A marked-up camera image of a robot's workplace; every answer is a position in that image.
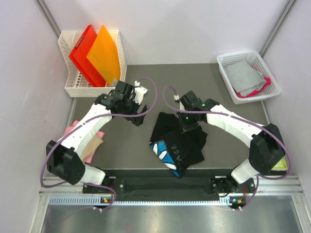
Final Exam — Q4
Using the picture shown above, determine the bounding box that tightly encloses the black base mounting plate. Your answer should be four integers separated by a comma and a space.
82, 168, 256, 202

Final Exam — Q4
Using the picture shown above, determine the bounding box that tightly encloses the pink folded t-shirt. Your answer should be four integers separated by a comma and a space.
65, 120, 105, 165

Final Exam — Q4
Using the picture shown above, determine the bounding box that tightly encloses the aluminium frame rail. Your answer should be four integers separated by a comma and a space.
39, 176, 304, 207

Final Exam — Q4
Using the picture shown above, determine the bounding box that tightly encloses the white camera on left wrist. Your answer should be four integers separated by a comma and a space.
134, 81, 148, 105

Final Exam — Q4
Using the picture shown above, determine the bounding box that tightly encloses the white file organiser tray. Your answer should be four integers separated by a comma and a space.
58, 25, 127, 98

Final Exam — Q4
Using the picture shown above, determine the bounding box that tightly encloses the black t-shirt with flower print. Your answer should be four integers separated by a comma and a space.
149, 112, 207, 178

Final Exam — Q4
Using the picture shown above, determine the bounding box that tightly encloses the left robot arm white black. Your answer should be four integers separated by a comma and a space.
46, 81, 150, 193

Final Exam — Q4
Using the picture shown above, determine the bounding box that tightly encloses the red plastic folder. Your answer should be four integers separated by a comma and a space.
69, 25, 106, 87

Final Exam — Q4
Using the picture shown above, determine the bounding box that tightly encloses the grey folded t-shirt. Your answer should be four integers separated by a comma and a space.
224, 61, 266, 94

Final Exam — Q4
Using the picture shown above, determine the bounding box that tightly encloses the magenta t-shirt in basket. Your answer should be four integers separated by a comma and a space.
235, 77, 271, 99

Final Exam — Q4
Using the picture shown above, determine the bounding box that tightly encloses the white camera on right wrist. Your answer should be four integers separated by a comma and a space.
173, 95, 185, 114

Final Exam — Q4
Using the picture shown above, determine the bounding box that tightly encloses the white perforated basket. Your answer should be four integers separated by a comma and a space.
217, 50, 281, 104

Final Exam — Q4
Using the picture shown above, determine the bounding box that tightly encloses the green children's book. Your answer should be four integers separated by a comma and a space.
271, 156, 288, 171

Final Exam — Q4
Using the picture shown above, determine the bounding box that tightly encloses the beige folded t-shirt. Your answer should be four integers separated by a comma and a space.
79, 135, 104, 163

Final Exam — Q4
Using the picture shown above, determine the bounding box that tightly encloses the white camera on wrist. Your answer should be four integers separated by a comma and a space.
173, 95, 185, 114
134, 81, 148, 105

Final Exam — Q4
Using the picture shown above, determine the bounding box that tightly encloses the orange plastic folder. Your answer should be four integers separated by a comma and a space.
87, 25, 121, 86

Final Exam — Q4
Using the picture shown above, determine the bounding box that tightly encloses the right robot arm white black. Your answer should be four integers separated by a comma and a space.
174, 91, 285, 192

